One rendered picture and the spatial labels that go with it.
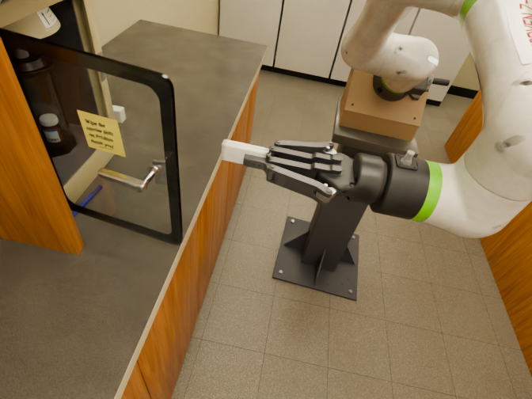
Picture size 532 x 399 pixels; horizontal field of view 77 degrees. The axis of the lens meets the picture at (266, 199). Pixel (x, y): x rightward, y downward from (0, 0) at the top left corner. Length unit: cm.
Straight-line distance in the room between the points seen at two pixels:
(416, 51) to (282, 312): 132
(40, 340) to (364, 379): 141
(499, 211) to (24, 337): 81
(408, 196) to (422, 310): 167
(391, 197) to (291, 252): 157
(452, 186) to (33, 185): 70
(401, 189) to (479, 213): 10
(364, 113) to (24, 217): 109
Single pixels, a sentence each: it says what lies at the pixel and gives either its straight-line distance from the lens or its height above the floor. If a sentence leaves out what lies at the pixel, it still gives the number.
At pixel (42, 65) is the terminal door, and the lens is 66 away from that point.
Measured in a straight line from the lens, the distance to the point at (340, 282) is 200.
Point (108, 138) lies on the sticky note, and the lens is 66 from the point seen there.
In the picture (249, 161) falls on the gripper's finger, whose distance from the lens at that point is 50.
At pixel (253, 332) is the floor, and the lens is 177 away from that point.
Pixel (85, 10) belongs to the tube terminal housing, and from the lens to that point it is 95.
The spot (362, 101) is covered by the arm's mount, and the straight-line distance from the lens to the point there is 135.
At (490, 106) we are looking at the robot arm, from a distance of 52.
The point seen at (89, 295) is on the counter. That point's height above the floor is 94.
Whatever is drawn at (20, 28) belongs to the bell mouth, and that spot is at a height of 134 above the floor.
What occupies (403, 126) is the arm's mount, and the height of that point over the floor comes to 100.
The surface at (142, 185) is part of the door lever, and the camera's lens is 61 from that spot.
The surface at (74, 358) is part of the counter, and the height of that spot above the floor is 94.
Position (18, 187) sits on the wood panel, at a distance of 77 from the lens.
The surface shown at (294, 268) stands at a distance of 197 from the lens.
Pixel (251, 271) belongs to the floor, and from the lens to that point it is 193.
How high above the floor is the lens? 162
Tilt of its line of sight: 45 degrees down
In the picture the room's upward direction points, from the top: 11 degrees clockwise
